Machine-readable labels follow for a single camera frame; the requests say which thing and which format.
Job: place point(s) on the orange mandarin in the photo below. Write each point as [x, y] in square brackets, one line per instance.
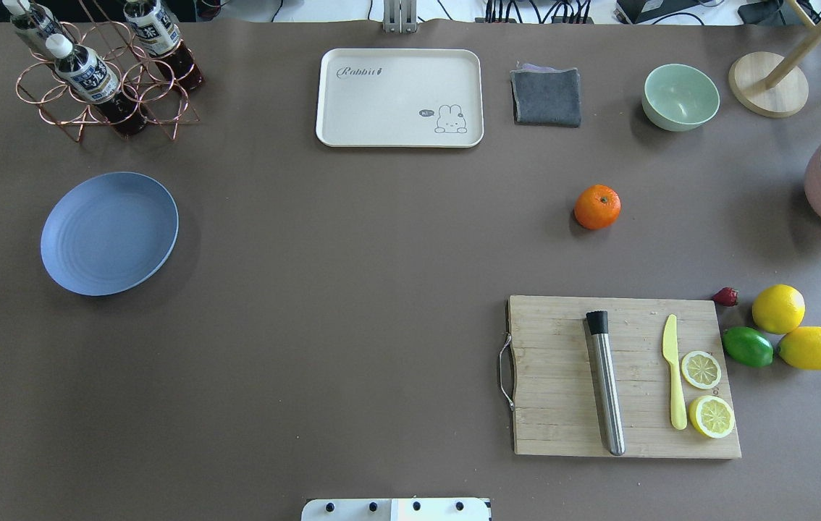
[597, 207]

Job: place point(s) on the blue plate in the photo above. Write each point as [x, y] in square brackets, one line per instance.
[109, 234]

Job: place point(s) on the cream rabbit tray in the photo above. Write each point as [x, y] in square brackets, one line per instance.
[392, 97]

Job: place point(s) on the steel muddler black tip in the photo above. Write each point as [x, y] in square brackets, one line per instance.
[612, 425]

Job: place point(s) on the bamboo cutting board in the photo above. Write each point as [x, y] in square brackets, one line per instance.
[556, 409]

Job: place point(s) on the grey folded cloth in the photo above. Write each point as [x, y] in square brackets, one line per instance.
[546, 96]

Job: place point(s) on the yellow plastic knife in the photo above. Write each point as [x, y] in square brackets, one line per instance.
[677, 410]

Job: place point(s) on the thin lemon slice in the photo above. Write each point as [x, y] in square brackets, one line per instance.
[701, 370]

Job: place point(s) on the green bowl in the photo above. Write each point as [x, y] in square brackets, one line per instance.
[679, 98]

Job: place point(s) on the red strawberry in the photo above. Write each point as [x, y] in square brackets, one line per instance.
[726, 297]

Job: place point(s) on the thick lemon half slice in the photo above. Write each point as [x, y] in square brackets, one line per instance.
[712, 416]

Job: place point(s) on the green lime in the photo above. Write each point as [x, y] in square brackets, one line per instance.
[748, 346]

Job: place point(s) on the tea bottle upper rack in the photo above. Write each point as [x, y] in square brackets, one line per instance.
[158, 33]

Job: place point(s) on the yellow lemon near strawberry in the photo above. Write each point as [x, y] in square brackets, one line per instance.
[778, 309]

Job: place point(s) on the tea bottle lower front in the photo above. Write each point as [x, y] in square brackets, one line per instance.
[94, 82]

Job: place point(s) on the tea bottle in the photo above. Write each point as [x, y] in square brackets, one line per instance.
[94, 82]
[34, 24]

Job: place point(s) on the wooden cup tree stand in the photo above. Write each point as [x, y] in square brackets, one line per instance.
[772, 85]

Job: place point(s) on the yellow lemon near lime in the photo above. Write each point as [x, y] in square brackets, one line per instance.
[801, 348]

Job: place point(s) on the tea bottle lower side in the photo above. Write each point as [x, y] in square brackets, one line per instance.
[34, 24]

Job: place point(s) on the aluminium frame post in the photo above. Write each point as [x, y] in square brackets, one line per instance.
[400, 16]

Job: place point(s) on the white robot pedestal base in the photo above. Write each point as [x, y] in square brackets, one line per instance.
[436, 508]

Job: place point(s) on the copper wire bottle rack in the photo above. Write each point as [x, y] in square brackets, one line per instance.
[108, 33]

